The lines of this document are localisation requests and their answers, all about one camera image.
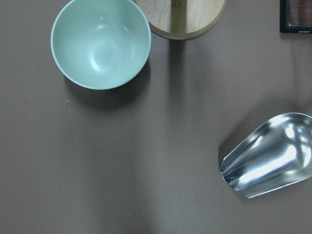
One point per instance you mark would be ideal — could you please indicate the black framed box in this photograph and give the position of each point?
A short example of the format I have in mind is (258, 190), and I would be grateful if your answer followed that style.
(295, 16)

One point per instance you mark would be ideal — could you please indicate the steel scoop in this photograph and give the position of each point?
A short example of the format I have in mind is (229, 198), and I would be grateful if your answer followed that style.
(275, 155)

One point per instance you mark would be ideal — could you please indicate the wooden mug tree stand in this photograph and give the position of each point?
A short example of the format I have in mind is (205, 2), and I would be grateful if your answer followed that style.
(181, 19)

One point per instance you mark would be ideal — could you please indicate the mint green bowl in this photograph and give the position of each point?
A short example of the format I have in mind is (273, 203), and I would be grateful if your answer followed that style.
(100, 44)

